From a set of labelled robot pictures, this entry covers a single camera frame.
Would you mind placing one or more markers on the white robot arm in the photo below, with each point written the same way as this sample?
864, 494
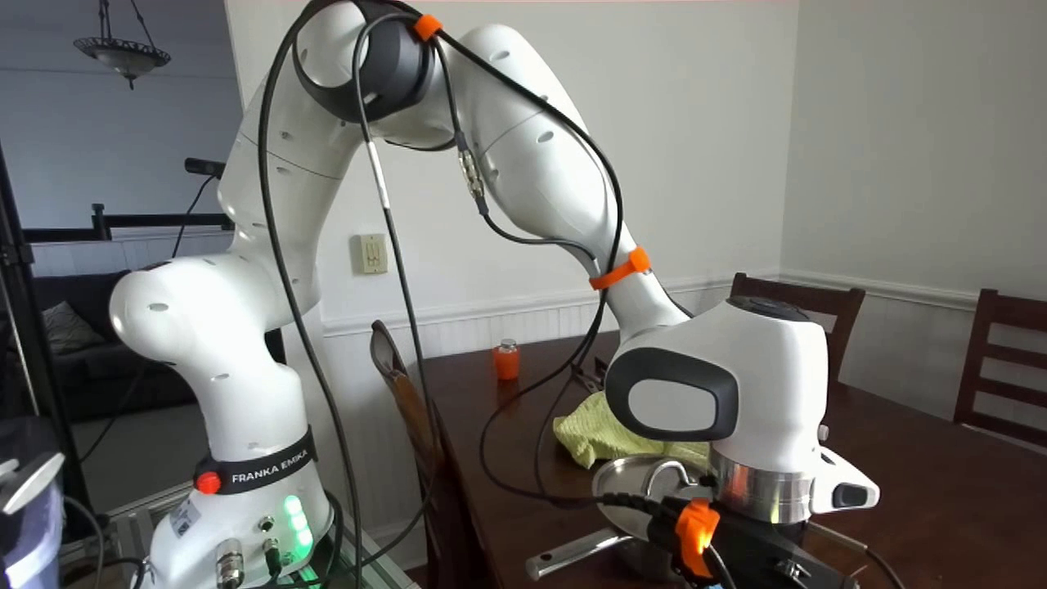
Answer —
743, 377

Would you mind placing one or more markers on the yellow-green cloth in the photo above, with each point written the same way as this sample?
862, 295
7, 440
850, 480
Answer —
592, 434

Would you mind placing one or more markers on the orange juice bottle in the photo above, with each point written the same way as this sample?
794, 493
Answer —
504, 360

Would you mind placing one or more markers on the dark wooden near chair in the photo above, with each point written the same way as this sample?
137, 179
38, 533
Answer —
452, 553

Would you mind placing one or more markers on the dark wooden chair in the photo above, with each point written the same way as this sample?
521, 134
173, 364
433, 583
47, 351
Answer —
835, 309
452, 553
1004, 383

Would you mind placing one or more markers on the dark wooden chair left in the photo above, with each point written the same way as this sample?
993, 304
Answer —
835, 309

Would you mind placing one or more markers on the dark sofa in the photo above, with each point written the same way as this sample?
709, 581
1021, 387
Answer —
95, 375

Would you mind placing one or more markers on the hanging ceiling lamp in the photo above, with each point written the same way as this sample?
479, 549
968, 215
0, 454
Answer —
125, 56

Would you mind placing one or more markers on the dark wooden chair right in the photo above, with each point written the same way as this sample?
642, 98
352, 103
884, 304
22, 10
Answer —
1004, 383

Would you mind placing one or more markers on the wall light switch plate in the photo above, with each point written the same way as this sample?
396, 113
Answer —
371, 253

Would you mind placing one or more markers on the steel saucepan with handle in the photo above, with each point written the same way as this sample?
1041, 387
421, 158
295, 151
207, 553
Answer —
634, 553

